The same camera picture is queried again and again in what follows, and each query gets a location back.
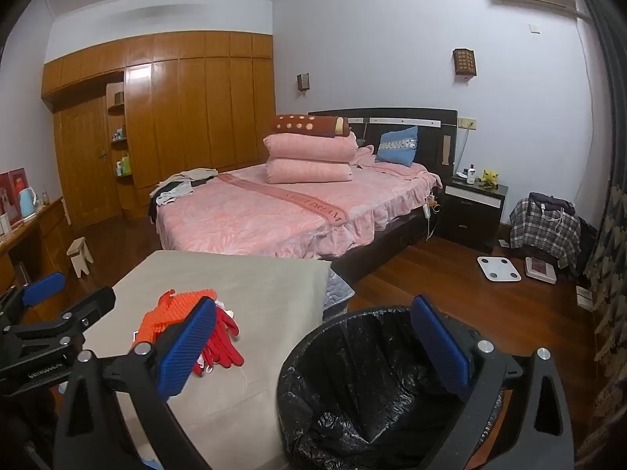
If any pile of clothes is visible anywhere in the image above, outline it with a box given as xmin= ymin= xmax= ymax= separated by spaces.
xmin=148 ymin=168 xmax=219 ymax=219

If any wooden door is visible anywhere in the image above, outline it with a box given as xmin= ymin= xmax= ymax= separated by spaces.
xmin=53 ymin=95 xmax=123 ymax=228

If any wooden sideboard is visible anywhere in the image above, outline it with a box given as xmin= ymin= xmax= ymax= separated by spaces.
xmin=0 ymin=196 xmax=72 ymax=314

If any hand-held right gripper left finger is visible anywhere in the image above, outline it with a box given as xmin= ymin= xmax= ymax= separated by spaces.
xmin=53 ymin=298 xmax=219 ymax=470

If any pink folded blanket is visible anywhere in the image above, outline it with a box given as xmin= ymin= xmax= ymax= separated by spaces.
xmin=263 ymin=132 xmax=361 ymax=163
xmin=265 ymin=157 xmax=354 ymax=185

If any wooden wardrobe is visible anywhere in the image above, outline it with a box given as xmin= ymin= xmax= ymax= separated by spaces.
xmin=40 ymin=31 xmax=275 ymax=221

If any white bathroom scale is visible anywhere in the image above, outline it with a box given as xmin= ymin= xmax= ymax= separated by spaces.
xmin=477 ymin=255 xmax=520 ymax=283

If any white power strip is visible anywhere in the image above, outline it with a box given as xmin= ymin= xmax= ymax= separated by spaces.
xmin=422 ymin=188 xmax=442 ymax=243

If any blue pillow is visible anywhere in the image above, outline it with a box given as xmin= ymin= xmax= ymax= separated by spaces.
xmin=375 ymin=126 xmax=420 ymax=167

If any light blue electric kettle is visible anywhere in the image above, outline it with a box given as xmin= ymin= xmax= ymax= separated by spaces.
xmin=18 ymin=187 xmax=39 ymax=219

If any bed with pink cover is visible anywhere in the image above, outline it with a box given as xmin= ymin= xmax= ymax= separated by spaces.
xmin=149 ymin=154 xmax=444 ymax=285

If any small wooden stool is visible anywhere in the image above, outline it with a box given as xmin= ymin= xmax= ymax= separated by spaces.
xmin=67 ymin=236 xmax=95 ymax=278

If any plaid shirt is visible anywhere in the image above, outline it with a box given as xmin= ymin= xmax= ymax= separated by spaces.
xmin=509 ymin=199 xmax=582 ymax=270

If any scale with dark red centre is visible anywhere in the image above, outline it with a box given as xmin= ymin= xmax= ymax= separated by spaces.
xmin=524 ymin=256 xmax=559 ymax=285

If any grey quilted mat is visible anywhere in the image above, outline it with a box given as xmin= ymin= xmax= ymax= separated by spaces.
xmin=323 ymin=267 xmax=356 ymax=316

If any patterned curtain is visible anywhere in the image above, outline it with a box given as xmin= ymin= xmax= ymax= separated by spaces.
xmin=573 ymin=171 xmax=627 ymax=466

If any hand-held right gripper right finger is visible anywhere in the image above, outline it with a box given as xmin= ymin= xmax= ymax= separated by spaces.
xmin=410 ymin=295 xmax=575 ymax=470

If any grey hoodie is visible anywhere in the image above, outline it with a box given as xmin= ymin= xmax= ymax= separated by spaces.
xmin=528 ymin=192 xmax=576 ymax=216

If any dark headboard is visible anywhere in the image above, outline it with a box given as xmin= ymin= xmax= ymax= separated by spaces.
xmin=308 ymin=108 xmax=458 ymax=177

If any dark nightstand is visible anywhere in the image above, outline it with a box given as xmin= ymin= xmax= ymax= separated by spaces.
xmin=436 ymin=176 xmax=509 ymax=254

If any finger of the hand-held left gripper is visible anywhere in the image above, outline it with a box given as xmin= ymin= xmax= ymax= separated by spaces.
xmin=0 ymin=271 xmax=67 ymax=324
xmin=14 ymin=286 xmax=117 ymax=349

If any red box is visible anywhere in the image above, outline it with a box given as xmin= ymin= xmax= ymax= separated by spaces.
xmin=0 ymin=166 xmax=27 ymax=226

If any black lined trash bin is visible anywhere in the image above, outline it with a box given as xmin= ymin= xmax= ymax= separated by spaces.
xmin=275 ymin=306 xmax=505 ymax=470

